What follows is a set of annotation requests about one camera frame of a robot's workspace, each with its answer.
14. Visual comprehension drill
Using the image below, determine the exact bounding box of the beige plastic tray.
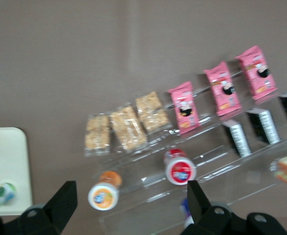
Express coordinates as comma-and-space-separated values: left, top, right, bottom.
0, 126, 33, 216

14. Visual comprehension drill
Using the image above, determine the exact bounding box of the pink snack packet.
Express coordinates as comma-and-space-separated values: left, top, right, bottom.
203, 61, 242, 117
235, 45, 278, 101
167, 81, 200, 135

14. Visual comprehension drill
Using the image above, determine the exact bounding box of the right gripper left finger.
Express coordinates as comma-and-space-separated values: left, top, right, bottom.
0, 181, 78, 235

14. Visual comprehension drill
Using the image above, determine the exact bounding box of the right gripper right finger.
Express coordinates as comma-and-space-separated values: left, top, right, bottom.
182, 180, 287, 235

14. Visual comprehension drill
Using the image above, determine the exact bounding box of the red gum bottle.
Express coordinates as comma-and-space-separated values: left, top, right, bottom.
163, 147, 197, 186

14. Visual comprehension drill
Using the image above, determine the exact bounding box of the green gum bottle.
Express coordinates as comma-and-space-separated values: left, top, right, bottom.
0, 182, 17, 216

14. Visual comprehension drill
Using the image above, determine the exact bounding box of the orange gum bottle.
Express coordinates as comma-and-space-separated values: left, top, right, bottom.
87, 170, 123, 212

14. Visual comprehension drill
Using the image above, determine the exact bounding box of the clear acrylic stepped display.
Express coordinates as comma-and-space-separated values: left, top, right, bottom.
84, 70, 287, 235

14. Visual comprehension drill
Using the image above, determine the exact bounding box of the blue gum bottle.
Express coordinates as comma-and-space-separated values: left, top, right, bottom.
179, 197, 196, 229

